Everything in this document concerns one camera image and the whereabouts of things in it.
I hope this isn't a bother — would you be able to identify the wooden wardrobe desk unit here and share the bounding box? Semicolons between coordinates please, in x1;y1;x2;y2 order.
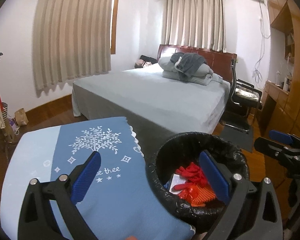
257;0;300;136

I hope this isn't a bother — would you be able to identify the beige left window curtain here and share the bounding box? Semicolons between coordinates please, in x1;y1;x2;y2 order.
33;0;112;90

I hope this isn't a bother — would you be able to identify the blue patterned tablecloth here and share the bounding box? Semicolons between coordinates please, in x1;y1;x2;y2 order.
0;117;195;239

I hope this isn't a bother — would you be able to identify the black office chair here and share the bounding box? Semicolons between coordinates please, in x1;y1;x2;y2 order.
219;60;262;133

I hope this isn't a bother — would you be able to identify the beige right window curtain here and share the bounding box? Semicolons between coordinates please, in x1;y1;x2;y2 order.
161;0;226;53

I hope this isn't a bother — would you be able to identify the beige window curtain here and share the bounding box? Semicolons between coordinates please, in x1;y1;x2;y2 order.
33;0;112;90
161;0;226;53

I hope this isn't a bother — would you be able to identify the orange foam net sleeve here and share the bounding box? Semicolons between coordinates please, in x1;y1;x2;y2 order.
178;185;217;207

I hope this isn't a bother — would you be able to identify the grey bed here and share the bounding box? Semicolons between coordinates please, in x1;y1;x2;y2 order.
72;64;230;155

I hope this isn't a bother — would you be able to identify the red knit glove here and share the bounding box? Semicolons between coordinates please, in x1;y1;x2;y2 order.
172;162;210;191

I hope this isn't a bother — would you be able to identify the wooden headboard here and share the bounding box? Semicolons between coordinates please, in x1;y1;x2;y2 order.
156;43;238;83

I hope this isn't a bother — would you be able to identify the dark floor mat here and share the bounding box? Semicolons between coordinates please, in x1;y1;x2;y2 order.
219;126;254;153

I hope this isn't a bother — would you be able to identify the folded grey blanket stack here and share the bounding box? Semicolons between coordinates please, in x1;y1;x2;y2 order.
158;52;224;86

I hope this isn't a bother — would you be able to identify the brown paper bag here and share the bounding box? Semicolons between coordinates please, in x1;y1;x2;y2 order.
14;108;29;126

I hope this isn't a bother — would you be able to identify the black bin with liner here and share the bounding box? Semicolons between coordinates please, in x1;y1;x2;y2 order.
146;132;250;232

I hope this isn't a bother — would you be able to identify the white medicine box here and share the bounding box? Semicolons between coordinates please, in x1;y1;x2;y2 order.
168;173;186;194

